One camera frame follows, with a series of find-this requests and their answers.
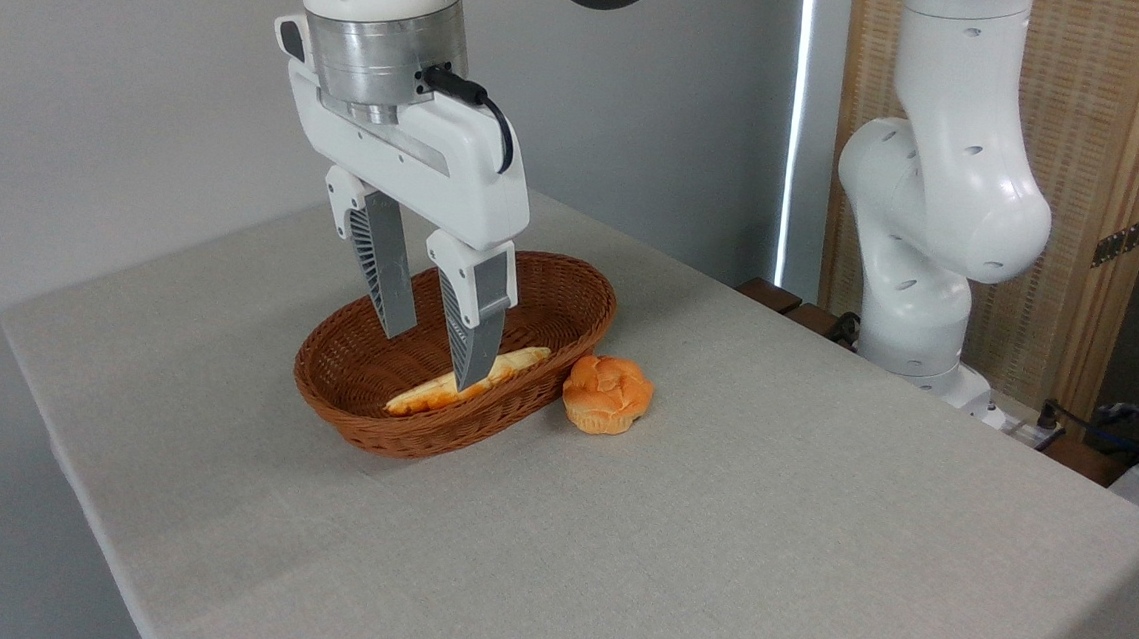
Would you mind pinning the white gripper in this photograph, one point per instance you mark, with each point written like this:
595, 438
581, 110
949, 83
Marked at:
420, 164

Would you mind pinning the round orange bread bun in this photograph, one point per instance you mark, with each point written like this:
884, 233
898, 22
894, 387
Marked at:
607, 394

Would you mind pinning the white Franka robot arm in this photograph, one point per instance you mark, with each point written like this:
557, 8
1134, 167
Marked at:
950, 186

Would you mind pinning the long baguette bread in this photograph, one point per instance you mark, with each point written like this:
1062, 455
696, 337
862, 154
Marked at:
424, 395

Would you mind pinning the brown wicker basket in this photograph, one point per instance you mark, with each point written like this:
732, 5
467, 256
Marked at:
371, 436

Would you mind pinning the dark brown wooden block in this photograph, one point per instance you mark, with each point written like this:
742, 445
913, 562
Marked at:
815, 322
770, 295
1081, 461

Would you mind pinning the white power strip with plug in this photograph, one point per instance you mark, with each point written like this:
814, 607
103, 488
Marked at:
1033, 430

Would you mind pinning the metal screen hinge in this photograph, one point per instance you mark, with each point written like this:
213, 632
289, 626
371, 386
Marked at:
1124, 241

